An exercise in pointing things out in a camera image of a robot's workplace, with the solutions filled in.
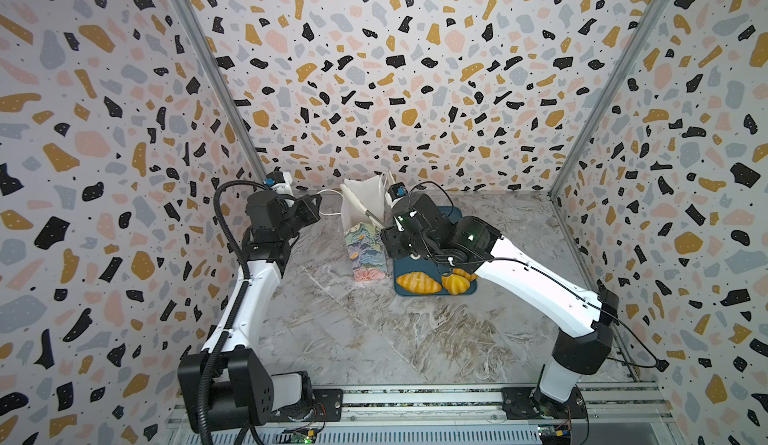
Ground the floral paper bag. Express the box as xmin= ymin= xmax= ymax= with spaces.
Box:
xmin=320 ymin=175 xmax=388 ymax=283

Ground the shell shaped bread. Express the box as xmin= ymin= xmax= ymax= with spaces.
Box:
xmin=441 ymin=274 xmax=471 ymax=295
xmin=452 ymin=268 xmax=478 ymax=282

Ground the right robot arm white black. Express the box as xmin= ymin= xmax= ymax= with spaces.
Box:
xmin=340 ymin=177 xmax=618 ymax=408

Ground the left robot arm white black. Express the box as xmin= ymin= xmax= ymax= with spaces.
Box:
xmin=177 ymin=181 xmax=322 ymax=444

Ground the croissant shaped bread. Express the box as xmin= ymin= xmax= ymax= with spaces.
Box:
xmin=396 ymin=272 xmax=442 ymax=295

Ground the teal rectangular tray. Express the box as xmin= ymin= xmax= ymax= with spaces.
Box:
xmin=393 ymin=206 xmax=477 ymax=297

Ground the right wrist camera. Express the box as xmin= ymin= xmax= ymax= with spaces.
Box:
xmin=386 ymin=182 xmax=408 ymax=207

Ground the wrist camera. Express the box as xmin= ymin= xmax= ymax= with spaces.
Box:
xmin=386 ymin=182 xmax=408 ymax=207
xmin=264 ymin=170 xmax=293 ymax=195

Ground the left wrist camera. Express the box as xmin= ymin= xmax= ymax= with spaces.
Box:
xmin=264 ymin=170 xmax=293 ymax=195

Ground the black corrugated cable conduit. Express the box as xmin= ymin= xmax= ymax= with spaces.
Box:
xmin=196 ymin=179 xmax=271 ymax=445

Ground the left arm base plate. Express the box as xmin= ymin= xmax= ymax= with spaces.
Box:
xmin=268 ymin=388 xmax=344 ymax=424

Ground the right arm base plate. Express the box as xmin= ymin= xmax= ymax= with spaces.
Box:
xmin=501 ymin=386 xmax=588 ymax=420

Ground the left corner aluminium post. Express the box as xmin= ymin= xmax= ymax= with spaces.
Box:
xmin=170 ymin=0 xmax=266 ymax=181

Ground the corner aluminium post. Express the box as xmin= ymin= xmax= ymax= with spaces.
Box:
xmin=170 ymin=0 xmax=266 ymax=181
xmin=548 ymin=0 xmax=670 ymax=201

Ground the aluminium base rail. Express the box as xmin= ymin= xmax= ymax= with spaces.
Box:
xmin=213 ymin=382 xmax=685 ymax=444

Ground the right corner aluminium post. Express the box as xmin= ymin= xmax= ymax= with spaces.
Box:
xmin=548 ymin=0 xmax=670 ymax=201

